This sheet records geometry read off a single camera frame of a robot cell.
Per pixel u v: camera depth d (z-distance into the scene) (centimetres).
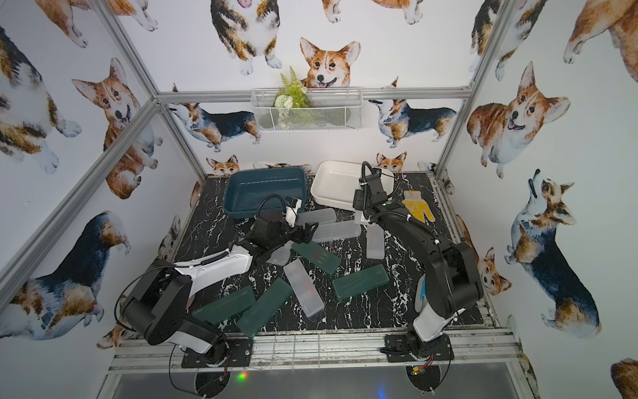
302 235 78
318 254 93
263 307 82
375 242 97
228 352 73
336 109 92
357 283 87
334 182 124
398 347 73
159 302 44
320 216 107
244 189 116
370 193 68
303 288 84
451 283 45
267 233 67
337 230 106
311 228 80
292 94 82
